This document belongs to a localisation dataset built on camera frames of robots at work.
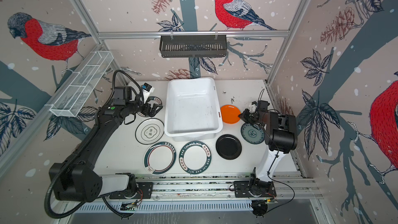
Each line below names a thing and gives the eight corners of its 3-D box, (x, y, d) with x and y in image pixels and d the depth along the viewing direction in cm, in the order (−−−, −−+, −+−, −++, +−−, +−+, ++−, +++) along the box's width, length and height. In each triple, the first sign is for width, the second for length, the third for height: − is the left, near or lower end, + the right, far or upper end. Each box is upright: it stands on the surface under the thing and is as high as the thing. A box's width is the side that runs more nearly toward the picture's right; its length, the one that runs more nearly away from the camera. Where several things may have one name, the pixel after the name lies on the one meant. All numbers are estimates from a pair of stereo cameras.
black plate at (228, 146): (216, 159, 84) (216, 158, 83) (215, 135, 94) (215, 134, 92) (243, 159, 84) (243, 158, 83) (239, 135, 94) (239, 134, 92)
